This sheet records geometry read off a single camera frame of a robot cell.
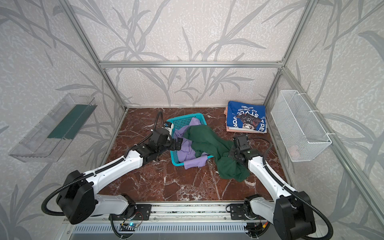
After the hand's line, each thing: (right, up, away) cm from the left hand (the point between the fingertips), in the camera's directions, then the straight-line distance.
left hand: (178, 134), depth 84 cm
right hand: (+33, -8, +3) cm, 34 cm away
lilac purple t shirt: (+4, -14, +9) cm, 17 cm away
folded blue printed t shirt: (+46, +10, +21) cm, 51 cm away
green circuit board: (-23, -44, -12) cm, 51 cm away
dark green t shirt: (+16, -5, +6) cm, 17 cm away
